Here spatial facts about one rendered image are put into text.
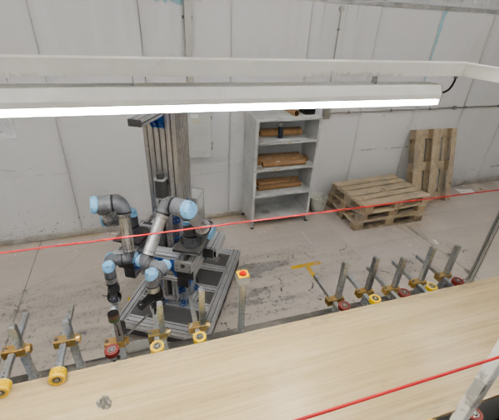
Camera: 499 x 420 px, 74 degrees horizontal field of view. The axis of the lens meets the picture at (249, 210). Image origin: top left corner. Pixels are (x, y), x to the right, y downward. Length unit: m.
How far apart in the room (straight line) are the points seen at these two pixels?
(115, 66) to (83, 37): 3.04
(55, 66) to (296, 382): 1.77
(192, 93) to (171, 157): 1.40
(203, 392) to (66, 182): 3.30
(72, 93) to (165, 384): 1.47
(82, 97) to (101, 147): 3.26
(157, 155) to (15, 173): 2.42
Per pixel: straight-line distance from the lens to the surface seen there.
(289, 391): 1.99
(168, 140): 2.48
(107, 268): 2.32
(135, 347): 2.39
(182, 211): 2.07
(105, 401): 2.03
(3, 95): 1.20
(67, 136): 4.39
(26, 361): 2.39
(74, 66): 1.16
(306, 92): 1.28
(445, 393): 2.27
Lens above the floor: 2.57
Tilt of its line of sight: 30 degrees down
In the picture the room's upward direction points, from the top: 3 degrees clockwise
